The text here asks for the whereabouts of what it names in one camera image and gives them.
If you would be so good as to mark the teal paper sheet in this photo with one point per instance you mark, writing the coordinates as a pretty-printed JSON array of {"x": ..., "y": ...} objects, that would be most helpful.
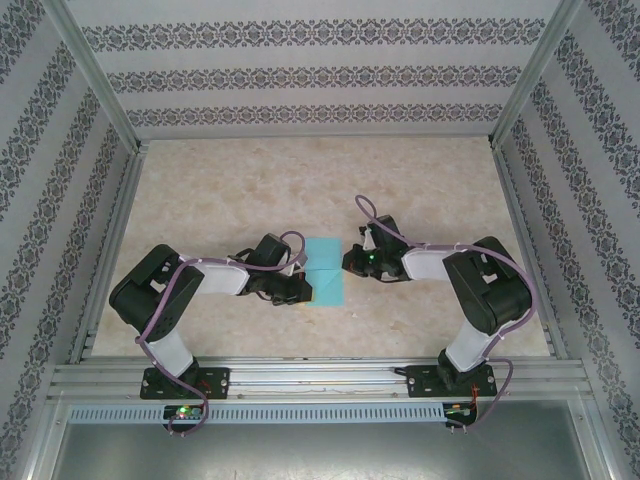
[{"x": 327, "y": 290}]

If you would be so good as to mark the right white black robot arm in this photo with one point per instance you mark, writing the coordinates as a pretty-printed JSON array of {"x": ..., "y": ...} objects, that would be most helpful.
[{"x": 495, "y": 295}]

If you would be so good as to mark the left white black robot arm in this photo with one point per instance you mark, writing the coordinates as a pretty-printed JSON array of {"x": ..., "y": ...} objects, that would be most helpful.
[{"x": 150, "y": 295}]

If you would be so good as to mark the grey metal sheet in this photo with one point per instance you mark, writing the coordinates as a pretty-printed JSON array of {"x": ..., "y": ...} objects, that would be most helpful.
[{"x": 320, "y": 450}]

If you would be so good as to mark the small circuit board with LEDs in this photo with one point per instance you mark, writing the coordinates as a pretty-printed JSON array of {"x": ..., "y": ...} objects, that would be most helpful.
[
  {"x": 182, "y": 413},
  {"x": 457, "y": 412}
]

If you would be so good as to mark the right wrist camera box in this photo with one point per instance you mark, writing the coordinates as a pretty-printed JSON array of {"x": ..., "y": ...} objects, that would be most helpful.
[{"x": 369, "y": 240}]

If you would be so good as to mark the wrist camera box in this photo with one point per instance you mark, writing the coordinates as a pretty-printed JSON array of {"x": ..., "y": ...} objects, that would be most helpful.
[
  {"x": 369, "y": 240},
  {"x": 300, "y": 261}
]

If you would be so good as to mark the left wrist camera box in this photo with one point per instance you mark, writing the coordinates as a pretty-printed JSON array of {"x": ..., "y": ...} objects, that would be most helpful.
[{"x": 300, "y": 261}]

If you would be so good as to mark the long aluminium mounting rail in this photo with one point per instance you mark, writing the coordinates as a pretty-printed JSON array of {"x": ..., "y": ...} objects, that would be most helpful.
[{"x": 320, "y": 380}]

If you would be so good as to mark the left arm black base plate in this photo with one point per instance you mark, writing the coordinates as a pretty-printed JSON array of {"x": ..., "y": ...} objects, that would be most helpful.
[{"x": 220, "y": 382}]

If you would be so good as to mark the thin aluminium cross rail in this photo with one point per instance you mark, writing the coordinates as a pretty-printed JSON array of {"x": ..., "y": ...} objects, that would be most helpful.
[{"x": 320, "y": 136}]

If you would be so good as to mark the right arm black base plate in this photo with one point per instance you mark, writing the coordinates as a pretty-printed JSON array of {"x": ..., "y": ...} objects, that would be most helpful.
[{"x": 422, "y": 382}]

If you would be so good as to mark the aluminium side rail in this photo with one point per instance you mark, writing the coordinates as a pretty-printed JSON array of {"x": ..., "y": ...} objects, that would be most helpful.
[
  {"x": 118, "y": 225},
  {"x": 515, "y": 200}
]

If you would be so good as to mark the aluminium frame post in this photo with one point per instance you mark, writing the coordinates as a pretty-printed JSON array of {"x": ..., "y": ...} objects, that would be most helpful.
[
  {"x": 533, "y": 75},
  {"x": 98, "y": 75}
]

